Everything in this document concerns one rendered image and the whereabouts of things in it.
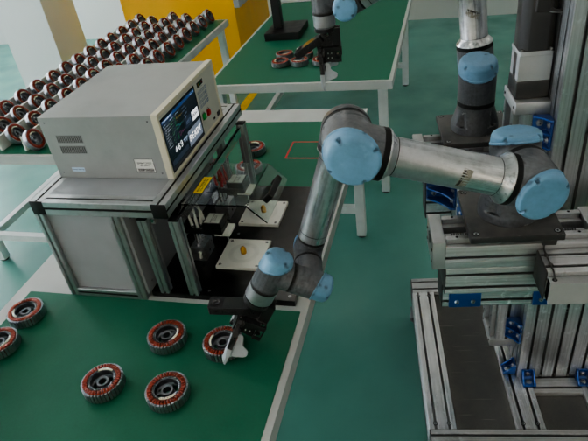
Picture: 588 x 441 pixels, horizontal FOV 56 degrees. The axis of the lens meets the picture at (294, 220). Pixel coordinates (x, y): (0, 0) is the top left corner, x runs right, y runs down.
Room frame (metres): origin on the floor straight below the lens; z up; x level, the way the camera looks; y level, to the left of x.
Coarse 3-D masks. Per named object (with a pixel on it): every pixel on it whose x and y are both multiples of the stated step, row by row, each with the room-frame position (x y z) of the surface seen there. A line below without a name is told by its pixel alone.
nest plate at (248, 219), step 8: (280, 208) 1.72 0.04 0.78; (248, 216) 1.70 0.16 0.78; (256, 216) 1.69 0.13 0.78; (272, 216) 1.67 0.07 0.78; (280, 216) 1.66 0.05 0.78; (240, 224) 1.66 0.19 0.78; (248, 224) 1.65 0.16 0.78; (256, 224) 1.64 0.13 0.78; (264, 224) 1.63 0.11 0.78; (272, 224) 1.62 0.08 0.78
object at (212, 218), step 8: (208, 216) 1.52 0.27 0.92; (216, 216) 1.51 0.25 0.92; (224, 216) 1.51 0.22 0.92; (208, 224) 1.48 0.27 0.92; (216, 224) 1.47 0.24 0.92; (224, 224) 1.49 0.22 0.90; (232, 224) 1.51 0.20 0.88; (192, 232) 1.49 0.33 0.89; (200, 232) 1.48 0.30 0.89; (208, 232) 1.48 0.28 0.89; (216, 232) 1.47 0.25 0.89; (224, 232) 1.47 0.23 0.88; (200, 240) 1.52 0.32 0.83
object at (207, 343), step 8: (216, 328) 1.14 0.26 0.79; (224, 328) 1.14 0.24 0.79; (208, 336) 1.12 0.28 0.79; (216, 336) 1.12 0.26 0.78; (224, 336) 1.13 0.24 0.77; (208, 344) 1.09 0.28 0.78; (216, 344) 1.10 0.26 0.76; (224, 344) 1.09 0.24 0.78; (208, 352) 1.06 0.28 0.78; (216, 352) 1.05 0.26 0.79; (216, 360) 1.05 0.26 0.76
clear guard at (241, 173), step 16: (208, 176) 1.52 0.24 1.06; (224, 176) 1.51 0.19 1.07; (240, 176) 1.49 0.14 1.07; (256, 176) 1.48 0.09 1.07; (272, 176) 1.50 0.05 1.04; (208, 192) 1.42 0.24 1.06; (224, 192) 1.41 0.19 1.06; (240, 192) 1.39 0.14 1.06; (256, 192) 1.39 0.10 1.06; (256, 208) 1.33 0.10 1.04; (272, 208) 1.37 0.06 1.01
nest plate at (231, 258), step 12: (240, 240) 1.56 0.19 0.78; (252, 240) 1.55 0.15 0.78; (264, 240) 1.54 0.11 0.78; (228, 252) 1.50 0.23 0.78; (240, 252) 1.49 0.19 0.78; (252, 252) 1.48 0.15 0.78; (264, 252) 1.47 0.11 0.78; (216, 264) 1.44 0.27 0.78; (228, 264) 1.43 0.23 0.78; (240, 264) 1.42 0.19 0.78; (252, 264) 1.41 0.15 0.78
